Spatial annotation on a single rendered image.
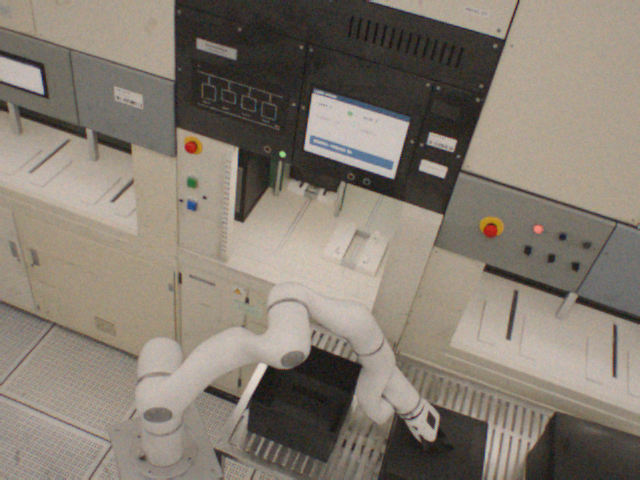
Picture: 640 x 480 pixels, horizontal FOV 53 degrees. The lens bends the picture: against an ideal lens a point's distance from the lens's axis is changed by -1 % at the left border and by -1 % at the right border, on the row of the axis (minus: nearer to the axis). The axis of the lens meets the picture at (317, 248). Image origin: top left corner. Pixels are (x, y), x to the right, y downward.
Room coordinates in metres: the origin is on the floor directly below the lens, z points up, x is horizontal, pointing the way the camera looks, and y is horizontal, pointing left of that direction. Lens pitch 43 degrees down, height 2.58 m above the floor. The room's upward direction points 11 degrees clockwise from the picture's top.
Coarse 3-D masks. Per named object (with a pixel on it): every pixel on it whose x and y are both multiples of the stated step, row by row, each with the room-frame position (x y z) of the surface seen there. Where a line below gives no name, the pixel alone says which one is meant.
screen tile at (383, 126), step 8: (360, 120) 1.56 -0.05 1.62; (368, 120) 1.56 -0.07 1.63; (376, 120) 1.55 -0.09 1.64; (384, 120) 1.55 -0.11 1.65; (368, 128) 1.56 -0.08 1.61; (376, 128) 1.55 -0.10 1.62; (384, 128) 1.55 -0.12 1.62; (400, 128) 1.54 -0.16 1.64; (360, 136) 1.56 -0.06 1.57; (368, 136) 1.56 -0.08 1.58; (392, 136) 1.54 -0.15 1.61; (400, 136) 1.54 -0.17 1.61; (360, 144) 1.56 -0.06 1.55; (368, 144) 1.56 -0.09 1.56; (376, 144) 1.55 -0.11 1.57; (384, 144) 1.55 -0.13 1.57; (392, 144) 1.54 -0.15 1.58; (384, 152) 1.55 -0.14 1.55; (392, 152) 1.54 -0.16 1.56
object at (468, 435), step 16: (400, 416) 1.15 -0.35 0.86; (448, 416) 1.18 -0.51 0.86; (464, 416) 1.19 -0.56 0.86; (400, 432) 1.09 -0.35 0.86; (448, 432) 1.12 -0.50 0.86; (464, 432) 1.14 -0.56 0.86; (480, 432) 1.15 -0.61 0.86; (400, 448) 1.04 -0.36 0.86; (416, 448) 1.05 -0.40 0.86; (448, 448) 1.06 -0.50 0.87; (464, 448) 1.08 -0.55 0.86; (480, 448) 1.09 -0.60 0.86; (384, 464) 1.01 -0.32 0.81; (400, 464) 0.99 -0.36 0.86; (416, 464) 1.00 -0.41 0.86; (432, 464) 1.01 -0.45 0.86; (448, 464) 1.02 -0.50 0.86; (464, 464) 1.03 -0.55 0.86; (480, 464) 1.04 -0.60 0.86
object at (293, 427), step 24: (312, 360) 1.30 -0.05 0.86; (336, 360) 1.28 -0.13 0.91; (264, 384) 1.18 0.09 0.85; (288, 384) 1.26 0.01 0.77; (312, 384) 1.27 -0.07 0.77; (336, 384) 1.28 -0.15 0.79; (264, 408) 1.05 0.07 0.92; (288, 408) 1.16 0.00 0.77; (312, 408) 1.18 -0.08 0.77; (336, 408) 1.20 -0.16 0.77; (264, 432) 1.05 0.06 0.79; (288, 432) 1.03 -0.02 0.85; (312, 432) 1.02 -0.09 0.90; (336, 432) 1.01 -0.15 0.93; (312, 456) 1.01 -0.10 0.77
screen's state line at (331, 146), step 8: (312, 136) 1.59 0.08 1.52; (312, 144) 1.59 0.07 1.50; (320, 144) 1.59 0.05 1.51; (328, 144) 1.58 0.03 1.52; (336, 144) 1.58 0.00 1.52; (336, 152) 1.57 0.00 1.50; (344, 152) 1.57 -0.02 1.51; (352, 152) 1.56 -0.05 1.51; (360, 152) 1.56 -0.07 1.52; (360, 160) 1.56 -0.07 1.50; (368, 160) 1.55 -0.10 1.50; (376, 160) 1.55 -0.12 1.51; (384, 160) 1.54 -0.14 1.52; (384, 168) 1.54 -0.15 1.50
